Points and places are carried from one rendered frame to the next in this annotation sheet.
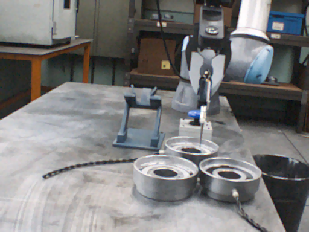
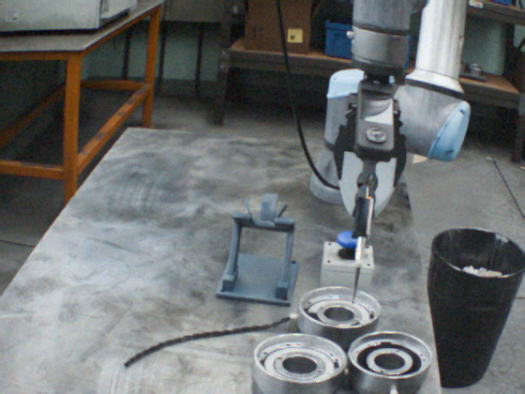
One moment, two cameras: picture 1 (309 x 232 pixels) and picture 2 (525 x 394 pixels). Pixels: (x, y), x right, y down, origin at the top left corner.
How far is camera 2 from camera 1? 0.25 m
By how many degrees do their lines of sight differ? 8
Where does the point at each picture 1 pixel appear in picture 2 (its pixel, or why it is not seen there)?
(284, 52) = (490, 25)
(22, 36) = (54, 19)
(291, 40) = (499, 12)
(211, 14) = (375, 99)
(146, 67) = (261, 39)
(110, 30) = not seen: outside the picture
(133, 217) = not seen: outside the picture
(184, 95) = (331, 174)
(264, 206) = not seen: outside the picture
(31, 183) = (111, 375)
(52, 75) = (95, 55)
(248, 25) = (432, 68)
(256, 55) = (445, 119)
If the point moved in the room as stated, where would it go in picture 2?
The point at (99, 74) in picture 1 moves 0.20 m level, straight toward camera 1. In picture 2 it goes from (174, 49) to (173, 55)
